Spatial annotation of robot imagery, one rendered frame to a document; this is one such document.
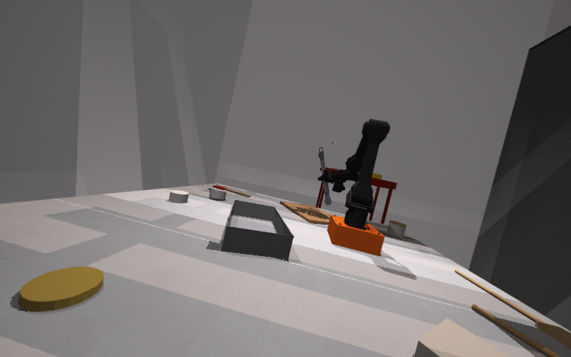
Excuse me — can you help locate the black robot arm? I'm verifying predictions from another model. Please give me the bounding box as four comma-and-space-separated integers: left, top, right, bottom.
344, 119, 390, 230

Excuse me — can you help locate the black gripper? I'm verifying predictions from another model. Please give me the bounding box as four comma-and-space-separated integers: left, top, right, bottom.
318, 169, 346, 184

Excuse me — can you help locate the grey short cylinder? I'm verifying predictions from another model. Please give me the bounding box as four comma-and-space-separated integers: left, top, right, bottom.
169, 190, 189, 203

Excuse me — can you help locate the grey cylinder with brown top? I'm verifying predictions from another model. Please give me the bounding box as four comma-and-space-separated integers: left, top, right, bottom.
387, 220, 406, 238

